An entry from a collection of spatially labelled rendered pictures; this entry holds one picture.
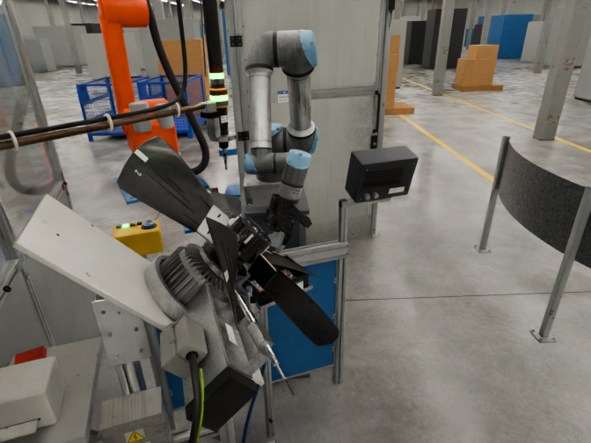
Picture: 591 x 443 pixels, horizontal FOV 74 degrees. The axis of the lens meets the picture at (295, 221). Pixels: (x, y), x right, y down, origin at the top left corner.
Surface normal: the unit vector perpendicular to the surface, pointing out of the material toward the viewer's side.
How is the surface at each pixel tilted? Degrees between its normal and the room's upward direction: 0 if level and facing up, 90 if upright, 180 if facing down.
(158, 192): 62
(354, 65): 90
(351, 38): 90
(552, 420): 0
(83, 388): 0
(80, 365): 0
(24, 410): 90
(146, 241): 90
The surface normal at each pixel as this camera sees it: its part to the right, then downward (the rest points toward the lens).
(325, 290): 0.32, 0.40
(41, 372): -0.02, -0.90
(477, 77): 0.07, 0.44
